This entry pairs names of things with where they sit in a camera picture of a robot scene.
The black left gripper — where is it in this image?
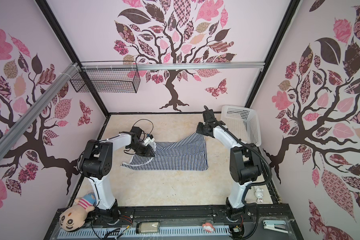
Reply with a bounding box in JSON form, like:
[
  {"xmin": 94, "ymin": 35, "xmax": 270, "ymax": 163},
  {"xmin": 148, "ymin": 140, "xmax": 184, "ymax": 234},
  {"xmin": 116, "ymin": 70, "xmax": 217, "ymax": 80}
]
[{"xmin": 126, "ymin": 141, "xmax": 155, "ymax": 157}]

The navy striped tank top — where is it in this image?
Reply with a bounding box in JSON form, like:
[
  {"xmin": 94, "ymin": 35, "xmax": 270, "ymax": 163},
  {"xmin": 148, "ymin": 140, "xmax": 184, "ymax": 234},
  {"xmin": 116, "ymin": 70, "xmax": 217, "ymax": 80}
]
[{"xmin": 121, "ymin": 133, "xmax": 208, "ymax": 171}]

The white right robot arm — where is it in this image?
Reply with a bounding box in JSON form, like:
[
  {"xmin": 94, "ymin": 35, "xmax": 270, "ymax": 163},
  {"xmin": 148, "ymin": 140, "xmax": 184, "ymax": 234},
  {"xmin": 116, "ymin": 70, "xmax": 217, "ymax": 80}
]
[{"xmin": 196, "ymin": 106, "xmax": 263, "ymax": 221}]

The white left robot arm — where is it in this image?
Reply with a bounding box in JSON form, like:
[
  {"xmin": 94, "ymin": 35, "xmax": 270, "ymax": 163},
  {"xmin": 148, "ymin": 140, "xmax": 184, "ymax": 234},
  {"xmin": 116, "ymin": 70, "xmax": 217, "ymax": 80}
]
[{"xmin": 79, "ymin": 127, "xmax": 156, "ymax": 221}]

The white plastic laundry basket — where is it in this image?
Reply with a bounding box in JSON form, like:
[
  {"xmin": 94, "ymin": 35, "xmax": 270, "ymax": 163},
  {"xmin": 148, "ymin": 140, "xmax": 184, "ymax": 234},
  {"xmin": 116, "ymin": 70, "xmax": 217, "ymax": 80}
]
[{"xmin": 221, "ymin": 105, "xmax": 262, "ymax": 147}]

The small white rabbit figurine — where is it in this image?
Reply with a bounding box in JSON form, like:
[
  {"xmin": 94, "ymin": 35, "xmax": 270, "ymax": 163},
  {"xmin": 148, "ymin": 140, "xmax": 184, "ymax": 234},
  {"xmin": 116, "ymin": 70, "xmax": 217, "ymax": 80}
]
[{"xmin": 254, "ymin": 186, "xmax": 264, "ymax": 203}]

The plush doll striped shirt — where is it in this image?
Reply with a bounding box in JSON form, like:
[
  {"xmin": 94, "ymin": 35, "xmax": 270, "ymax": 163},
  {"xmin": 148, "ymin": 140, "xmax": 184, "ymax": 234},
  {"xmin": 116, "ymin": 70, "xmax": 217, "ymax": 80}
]
[{"xmin": 59, "ymin": 193, "xmax": 97, "ymax": 232}]

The white stapler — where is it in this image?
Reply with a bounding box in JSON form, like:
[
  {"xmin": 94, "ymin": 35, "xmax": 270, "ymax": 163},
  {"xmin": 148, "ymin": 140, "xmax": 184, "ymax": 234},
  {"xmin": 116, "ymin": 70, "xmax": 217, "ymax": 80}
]
[{"xmin": 263, "ymin": 220, "xmax": 289, "ymax": 234}]

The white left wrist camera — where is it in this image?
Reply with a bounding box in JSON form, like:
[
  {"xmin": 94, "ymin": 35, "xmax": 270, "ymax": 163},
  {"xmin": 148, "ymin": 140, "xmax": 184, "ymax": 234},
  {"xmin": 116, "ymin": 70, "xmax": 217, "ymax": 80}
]
[{"xmin": 143, "ymin": 135, "xmax": 155, "ymax": 146}]

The aluminium rail back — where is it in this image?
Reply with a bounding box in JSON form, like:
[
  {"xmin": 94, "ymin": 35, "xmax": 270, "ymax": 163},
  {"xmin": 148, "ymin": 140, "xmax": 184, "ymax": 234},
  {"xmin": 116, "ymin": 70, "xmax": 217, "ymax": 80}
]
[{"xmin": 81, "ymin": 62, "xmax": 265, "ymax": 71}]

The aluminium rail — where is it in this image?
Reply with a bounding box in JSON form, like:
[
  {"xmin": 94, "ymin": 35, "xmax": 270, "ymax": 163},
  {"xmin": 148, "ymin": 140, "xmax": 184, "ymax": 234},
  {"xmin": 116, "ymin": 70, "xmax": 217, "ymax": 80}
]
[
  {"xmin": 0, "ymin": 63, "xmax": 80, "ymax": 161},
  {"xmin": 81, "ymin": 62, "xmax": 265, "ymax": 71}
]

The black wire mesh basket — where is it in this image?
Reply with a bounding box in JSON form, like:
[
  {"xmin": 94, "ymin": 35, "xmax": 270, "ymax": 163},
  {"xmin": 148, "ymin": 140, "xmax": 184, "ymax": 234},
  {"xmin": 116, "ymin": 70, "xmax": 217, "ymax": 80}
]
[{"xmin": 70, "ymin": 60, "xmax": 141, "ymax": 94}]

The beige box on rail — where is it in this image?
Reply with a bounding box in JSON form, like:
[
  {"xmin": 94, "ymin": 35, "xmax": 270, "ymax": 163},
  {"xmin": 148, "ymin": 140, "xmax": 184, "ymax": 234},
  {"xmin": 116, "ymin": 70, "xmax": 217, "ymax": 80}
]
[{"xmin": 136, "ymin": 222, "xmax": 160, "ymax": 234}]

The pink toy on rail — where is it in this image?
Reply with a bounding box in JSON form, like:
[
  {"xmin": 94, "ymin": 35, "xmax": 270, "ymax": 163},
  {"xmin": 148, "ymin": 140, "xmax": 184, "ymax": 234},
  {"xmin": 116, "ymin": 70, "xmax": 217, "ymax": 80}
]
[{"xmin": 202, "ymin": 222, "xmax": 215, "ymax": 233}]

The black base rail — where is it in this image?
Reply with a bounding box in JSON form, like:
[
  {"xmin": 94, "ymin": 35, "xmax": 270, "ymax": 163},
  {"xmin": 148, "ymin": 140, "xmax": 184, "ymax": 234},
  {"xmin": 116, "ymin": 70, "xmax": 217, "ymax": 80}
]
[{"xmin": 44, "ymin": 204, "xmax": 303, "ymax": 240}]

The aluminium rail left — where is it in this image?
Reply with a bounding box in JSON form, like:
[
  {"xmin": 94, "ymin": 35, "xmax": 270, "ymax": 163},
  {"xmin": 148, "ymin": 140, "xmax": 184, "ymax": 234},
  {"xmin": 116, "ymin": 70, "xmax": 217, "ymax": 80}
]
[{"xmin": 0, "ymin": 63, "xmax": 80, "ymax": 161}]

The black right corner frame post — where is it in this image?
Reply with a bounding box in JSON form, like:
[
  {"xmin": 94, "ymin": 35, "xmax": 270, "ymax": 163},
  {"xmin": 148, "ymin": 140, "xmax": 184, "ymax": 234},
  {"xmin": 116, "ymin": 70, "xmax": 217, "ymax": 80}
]
[{"xmin": 245, "ymin": 0, "xmax": 301, "ymax": 108}]

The black corner frame post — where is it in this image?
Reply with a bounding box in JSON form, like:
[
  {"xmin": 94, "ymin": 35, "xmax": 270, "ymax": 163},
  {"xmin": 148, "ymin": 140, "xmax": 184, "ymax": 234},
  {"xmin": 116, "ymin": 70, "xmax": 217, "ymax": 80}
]
[
  {"xmin": 35, "ymin": 0, "xmax": 111, "ymax": 118},
  {"xmin": 245, "ymin": 0, "xmax": 301, "ymax": 108}
]

